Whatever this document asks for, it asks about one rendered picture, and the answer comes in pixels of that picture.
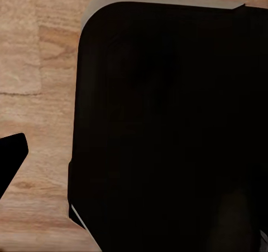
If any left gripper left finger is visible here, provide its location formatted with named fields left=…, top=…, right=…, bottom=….
left=0, top=133, right=29, bottom=198

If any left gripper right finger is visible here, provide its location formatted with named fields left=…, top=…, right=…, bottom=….
left=251, top=132, right=268, bottom=176

